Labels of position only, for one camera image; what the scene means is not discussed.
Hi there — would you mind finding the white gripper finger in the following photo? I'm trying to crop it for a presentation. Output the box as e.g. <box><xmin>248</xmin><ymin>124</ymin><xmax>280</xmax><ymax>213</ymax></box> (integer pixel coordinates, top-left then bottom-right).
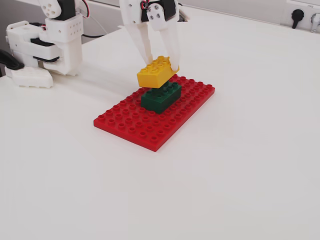
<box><xmin>146</xmin><ymin>4</ymin><xmax>181</xmax><ymax>74</ymax></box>
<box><xmin>121</xmin><ymin>21</ymin><xmax>154</xmax><ymax>66</ymax></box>

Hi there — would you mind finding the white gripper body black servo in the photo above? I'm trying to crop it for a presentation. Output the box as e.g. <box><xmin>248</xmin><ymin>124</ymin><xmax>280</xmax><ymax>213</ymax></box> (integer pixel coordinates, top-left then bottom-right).
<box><xmin>118</xmin><ymin>0</ymin><xmax>181</xmax><ymax>26</ymax></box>

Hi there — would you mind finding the yellow lego brick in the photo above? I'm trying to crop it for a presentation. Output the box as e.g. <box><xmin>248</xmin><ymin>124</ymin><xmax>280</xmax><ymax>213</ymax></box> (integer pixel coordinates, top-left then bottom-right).
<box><xmin>136</xmin><ymin>55</ymin><xmax>181</xmax><ymax>89</ymax></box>

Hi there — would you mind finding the green lego brick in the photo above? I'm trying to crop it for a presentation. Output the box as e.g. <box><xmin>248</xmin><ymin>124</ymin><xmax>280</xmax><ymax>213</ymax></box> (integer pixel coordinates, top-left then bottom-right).
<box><xmin>140</xmin><ymin>79</ymin><xmax>182</xmax><ymax>115</ymax></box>

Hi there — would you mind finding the red lego baseplate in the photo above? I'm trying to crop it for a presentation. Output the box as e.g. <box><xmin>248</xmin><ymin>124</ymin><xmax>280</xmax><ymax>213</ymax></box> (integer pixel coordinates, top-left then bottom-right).
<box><xmin>93</xmin><ymin>73</ymin><xmax>216</xmax><ymax>153</ymax></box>

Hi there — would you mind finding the black power plug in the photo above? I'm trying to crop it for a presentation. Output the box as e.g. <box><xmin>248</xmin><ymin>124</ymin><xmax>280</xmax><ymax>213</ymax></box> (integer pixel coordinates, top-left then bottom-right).
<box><xmin>291</xmin><ymin>9</ymin><xmax>305</xmax><ymax>29</ymax></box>

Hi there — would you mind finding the black table clamp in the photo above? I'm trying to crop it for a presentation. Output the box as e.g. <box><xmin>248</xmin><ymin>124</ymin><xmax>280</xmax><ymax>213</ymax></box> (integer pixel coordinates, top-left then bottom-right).
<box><xmin>0</xmin><ymin>48</ymin><xmax>25</xmax><ymax>71</ymax></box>

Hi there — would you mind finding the white power plug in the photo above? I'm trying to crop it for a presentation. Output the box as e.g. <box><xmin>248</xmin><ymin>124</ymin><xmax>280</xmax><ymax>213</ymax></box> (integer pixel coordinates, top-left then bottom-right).
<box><xmin>309</xmin><ymin>12</ymin><xmax>320</xmax><ymax>33</ymax></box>

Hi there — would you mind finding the black cable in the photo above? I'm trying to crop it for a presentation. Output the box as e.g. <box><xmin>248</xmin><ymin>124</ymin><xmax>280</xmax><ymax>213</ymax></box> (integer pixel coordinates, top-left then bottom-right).
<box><xmin>81</xmin><ymin>24</ymin><xmax>123</xmax><ymax>39</ymax></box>

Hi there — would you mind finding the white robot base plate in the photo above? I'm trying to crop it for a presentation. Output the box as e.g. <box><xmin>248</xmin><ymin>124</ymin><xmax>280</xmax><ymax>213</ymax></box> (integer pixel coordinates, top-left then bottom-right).
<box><xmin>4</xmin><ymin>66</ymin><xmax>54</xmax><ymax>89</ymax></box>

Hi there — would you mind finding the grey wall socket trunking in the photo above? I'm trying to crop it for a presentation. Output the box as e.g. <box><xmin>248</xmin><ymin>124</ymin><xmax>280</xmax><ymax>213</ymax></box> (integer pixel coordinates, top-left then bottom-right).
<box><xmin>279</xmin><ymin>0</ymin><xmax>320</xmax><ymax>31</ymax></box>

